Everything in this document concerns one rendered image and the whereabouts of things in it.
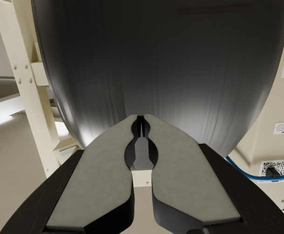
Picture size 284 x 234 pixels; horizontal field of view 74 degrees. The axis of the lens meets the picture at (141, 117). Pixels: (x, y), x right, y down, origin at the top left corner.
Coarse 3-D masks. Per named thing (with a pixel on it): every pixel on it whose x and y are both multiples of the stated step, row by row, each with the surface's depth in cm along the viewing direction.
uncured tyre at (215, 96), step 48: (48, 0) 18; (96, 0) 17; (144, 0) 17; (192, 0) 17; (240, 0) 17; (48, 48) 21; (96, 48) 18; (144, 48) 19; (192, 48) 19; (240, 48) 19; (96, 96) 21; (144, 96) 21; (192, 96) 21; (240, 96) 21; (144, 144) 26
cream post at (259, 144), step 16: (272, 96) 42; (272, 112) 44; (256, 128) 46; (272, 128) 45; (240, 144) 54; (256, 144) 47; (272, 144) 47; (240, 160) 54; (256, 160) 49; (272, 192) 53
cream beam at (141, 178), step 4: (76, 148) 91; (80, 148) 91; (132, 172) 82; (136, 172) 82; (140, 172) 82; (144, 172) 82; (148, 172) 82; (132, 176) 83; (136, 176) 83; (140, 176) 83; (144, 176) 83; (148, 176) 83; (136, 180) 84; (140, 180) 84; (144, 180) 84; (148, 180) 84; (136, 184) 85; (140, 184) 85; (144, 184) 85; (148, 184) 85
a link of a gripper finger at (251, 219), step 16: (208, 160) 8; (224, 160) 8; (224, 176) 7; (240, 176) 7; (240, 192) 7; (256, 192) 7; (240, 208) 6; (256, 208) 6; (272, 208) 6; (224, 224) 6; (240, 224) 6; (256, 224) 6; (272, 224) 6
